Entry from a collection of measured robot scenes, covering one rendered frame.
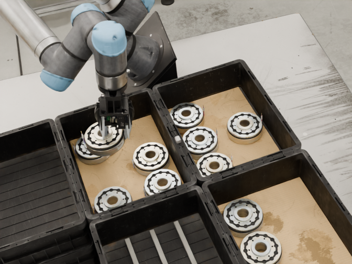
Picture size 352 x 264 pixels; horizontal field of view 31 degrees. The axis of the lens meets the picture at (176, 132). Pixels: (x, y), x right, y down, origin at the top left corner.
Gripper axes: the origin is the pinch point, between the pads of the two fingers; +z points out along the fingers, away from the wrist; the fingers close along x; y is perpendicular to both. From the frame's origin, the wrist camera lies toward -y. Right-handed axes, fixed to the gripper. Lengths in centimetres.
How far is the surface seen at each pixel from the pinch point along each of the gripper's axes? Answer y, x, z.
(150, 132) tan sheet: -15.3, 10.2, 15.7
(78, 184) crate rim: 9.4, -10.6, 8.5
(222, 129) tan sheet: -12.5, 31.4, 13.5
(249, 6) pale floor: -183, 79, 88
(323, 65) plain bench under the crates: -48, 74, 21
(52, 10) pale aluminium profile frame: -187, -33, 87
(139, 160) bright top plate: -2.1, 5.9, 13.3
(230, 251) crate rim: 35.7, 25.0, 5.3
